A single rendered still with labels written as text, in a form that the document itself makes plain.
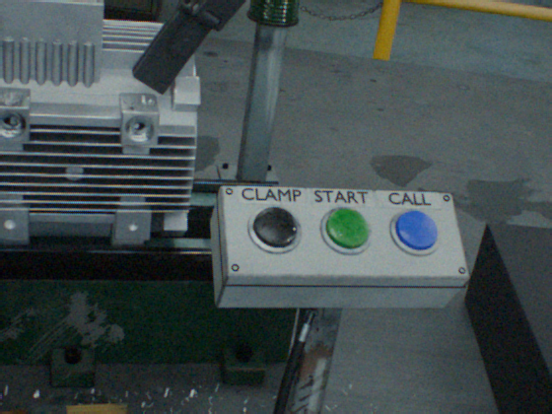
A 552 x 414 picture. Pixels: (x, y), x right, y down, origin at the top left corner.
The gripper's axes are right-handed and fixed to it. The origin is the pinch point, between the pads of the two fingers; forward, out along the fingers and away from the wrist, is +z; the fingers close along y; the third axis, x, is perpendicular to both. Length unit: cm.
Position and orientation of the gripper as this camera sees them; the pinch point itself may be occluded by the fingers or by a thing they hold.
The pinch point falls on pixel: (171, 48)
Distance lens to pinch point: 75.8
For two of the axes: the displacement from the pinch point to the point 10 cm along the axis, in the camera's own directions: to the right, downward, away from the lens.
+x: 7.7, 4.6, 4.4
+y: 1.8, 5.0, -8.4
